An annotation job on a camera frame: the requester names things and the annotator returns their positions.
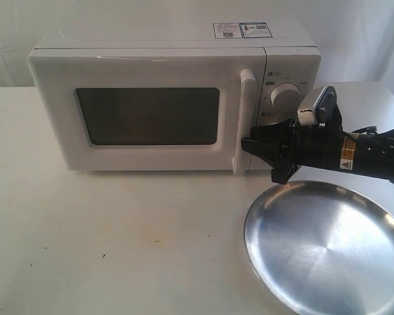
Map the white microwave door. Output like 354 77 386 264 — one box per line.
28 48 267 175

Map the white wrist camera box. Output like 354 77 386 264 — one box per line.
297 85 337 126

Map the white backdrop curtain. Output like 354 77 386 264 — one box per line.
0 1 394 91

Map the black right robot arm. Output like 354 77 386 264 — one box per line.
241 105 394 184

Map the white and blue label sticker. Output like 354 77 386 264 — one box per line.
213 22 273 39

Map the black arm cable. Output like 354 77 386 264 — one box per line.
351 125 382 136

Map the round stainless steel plate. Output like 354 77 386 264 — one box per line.
244 180 394 314

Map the white plastic control knob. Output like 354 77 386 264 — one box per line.
270 83 302 108

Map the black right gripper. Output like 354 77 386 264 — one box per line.
240 104 343 184

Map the white microwave oven body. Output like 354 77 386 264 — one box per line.
34 12 323 173

